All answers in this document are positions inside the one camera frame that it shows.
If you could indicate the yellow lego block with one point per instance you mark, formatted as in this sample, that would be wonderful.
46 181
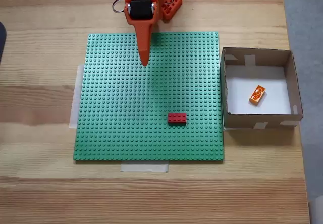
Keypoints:
258 95

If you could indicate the green lego baseplate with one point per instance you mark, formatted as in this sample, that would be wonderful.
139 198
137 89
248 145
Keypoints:
151 95

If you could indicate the red lego block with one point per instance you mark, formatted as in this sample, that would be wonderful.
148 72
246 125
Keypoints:
177 118

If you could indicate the open cardboard box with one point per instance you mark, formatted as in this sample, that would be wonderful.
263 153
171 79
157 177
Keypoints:
262 123

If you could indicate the translucent masking tape strip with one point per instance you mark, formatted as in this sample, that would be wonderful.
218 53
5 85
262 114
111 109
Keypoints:
143 167
75 95

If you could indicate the white paper sheet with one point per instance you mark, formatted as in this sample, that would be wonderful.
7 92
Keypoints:
239 95

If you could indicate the black rounded device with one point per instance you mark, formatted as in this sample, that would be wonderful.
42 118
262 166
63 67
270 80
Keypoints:
2 42

